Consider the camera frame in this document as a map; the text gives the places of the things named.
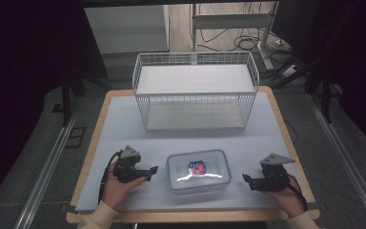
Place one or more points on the person's left hand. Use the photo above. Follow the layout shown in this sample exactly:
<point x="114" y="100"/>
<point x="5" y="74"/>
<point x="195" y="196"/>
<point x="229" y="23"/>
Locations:
<point x="117" y="189"/>

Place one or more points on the black stand leg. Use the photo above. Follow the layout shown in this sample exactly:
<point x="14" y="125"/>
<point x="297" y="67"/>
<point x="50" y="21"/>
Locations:
<point x="66" y="101"/>
<point x="325" y="98"/>

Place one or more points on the blue and red packet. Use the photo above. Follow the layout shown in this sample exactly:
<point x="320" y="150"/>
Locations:
<point x="198" y="168"/>

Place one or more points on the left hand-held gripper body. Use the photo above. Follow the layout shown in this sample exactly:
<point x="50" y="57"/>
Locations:
<point x="126" y="165"/>

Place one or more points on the grey cabinet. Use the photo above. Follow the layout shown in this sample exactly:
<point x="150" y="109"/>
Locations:
<point x="127" y="30"/>

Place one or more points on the white metal stand frame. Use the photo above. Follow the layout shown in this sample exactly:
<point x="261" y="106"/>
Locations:
<point x="232" y="22"/>

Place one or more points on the clear plastic lidded container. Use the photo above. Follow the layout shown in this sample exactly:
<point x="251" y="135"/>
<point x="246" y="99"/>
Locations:
<point x="198" y="171"/>

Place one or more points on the person's right hand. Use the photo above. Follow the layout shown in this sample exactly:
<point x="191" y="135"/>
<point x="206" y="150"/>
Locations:
<point x="287" y="200"/>

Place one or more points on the pale blue table mat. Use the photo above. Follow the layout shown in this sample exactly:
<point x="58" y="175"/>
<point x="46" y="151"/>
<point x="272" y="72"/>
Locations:
<point x="133" y="140"/>

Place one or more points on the white power strip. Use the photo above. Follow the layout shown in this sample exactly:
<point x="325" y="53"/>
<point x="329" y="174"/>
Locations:
<point x="289" y="70"/>

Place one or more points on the aluminium floor rail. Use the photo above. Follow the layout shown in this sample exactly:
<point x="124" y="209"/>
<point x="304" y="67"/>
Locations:
<point x="46" y="173"/>
<point x="346" y="159"/>

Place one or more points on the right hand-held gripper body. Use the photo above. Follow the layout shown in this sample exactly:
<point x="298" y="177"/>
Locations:
<point x="273" y="175"/>

